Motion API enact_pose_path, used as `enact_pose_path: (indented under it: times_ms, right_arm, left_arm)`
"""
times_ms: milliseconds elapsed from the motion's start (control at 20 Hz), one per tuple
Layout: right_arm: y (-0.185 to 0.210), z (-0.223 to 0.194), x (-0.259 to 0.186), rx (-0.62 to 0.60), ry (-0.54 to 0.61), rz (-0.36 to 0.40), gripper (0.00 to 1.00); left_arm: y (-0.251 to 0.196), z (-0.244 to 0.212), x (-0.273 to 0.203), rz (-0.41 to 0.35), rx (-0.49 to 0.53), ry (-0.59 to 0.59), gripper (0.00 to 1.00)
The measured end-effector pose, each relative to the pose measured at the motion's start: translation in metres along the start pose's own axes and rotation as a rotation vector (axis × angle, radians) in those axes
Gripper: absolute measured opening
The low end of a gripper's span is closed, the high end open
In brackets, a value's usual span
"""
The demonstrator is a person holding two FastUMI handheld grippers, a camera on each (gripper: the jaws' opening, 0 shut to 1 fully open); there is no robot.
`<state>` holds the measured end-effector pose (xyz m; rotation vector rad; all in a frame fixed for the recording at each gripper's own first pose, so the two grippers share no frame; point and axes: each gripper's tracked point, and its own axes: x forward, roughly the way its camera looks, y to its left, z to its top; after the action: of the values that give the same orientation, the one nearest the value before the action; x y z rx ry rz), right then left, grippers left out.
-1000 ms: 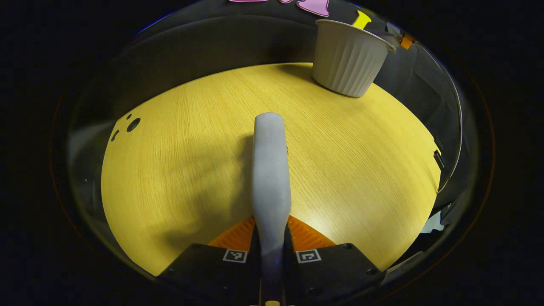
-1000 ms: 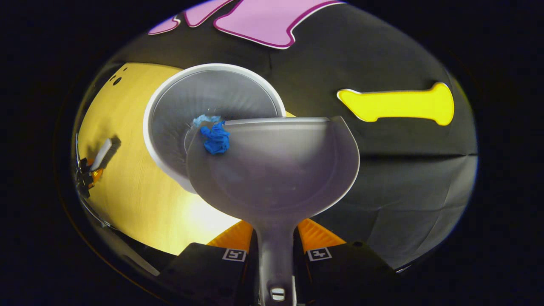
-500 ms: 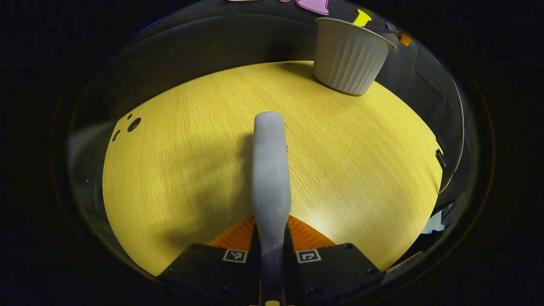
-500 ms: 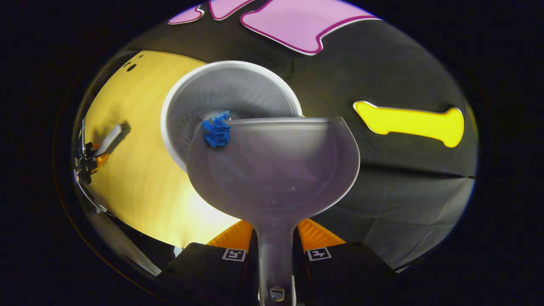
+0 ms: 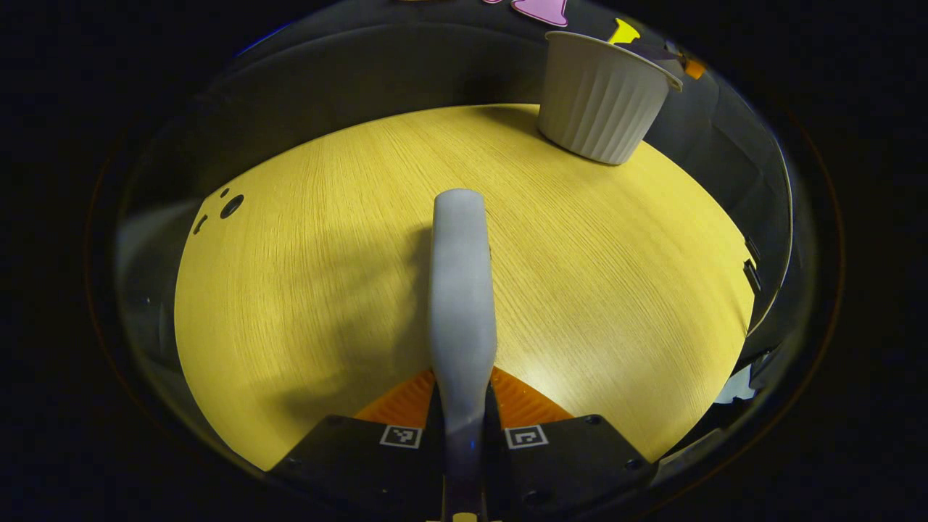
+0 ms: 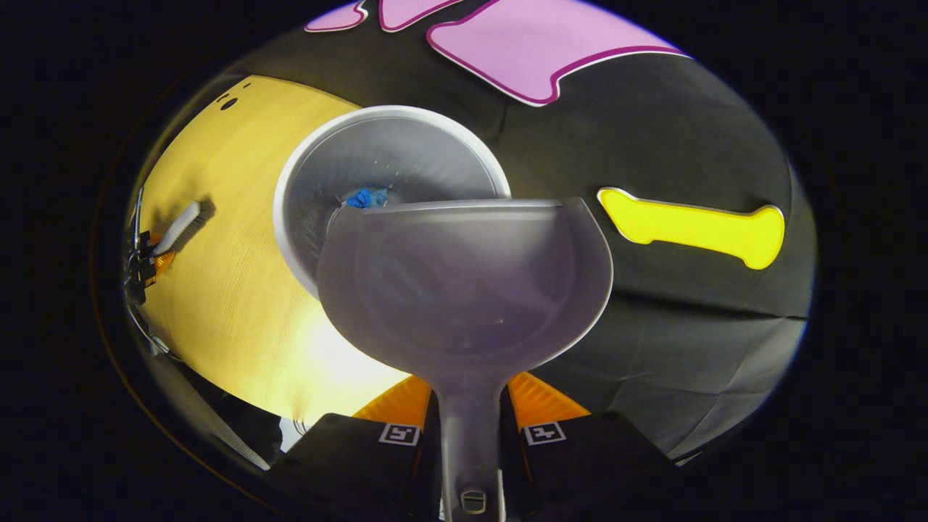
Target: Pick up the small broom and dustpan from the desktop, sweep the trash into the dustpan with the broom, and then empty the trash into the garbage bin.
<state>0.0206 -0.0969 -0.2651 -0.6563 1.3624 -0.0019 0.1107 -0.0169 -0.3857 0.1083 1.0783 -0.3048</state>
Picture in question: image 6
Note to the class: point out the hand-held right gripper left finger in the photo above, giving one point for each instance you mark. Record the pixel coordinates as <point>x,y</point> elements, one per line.
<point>348,464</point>

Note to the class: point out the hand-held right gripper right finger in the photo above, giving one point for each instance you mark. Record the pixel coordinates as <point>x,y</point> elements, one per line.
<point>594,464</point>

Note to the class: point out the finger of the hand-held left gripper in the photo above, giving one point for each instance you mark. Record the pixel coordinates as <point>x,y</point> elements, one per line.
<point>152,239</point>
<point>163,262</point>

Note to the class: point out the small grey broom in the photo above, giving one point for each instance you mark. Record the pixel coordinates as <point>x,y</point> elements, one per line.
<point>181,226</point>

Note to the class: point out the dark blue paper trash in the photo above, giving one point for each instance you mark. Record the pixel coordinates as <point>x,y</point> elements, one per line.
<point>359,198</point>

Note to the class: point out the grey dustpan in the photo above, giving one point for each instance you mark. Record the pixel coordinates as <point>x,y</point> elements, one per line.
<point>464,290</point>

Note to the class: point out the white ribbed garbage bin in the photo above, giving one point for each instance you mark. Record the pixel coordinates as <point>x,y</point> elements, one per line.
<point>391,152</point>

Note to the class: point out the black backdrop cloth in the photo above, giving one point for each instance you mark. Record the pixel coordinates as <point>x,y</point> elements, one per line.
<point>652,130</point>

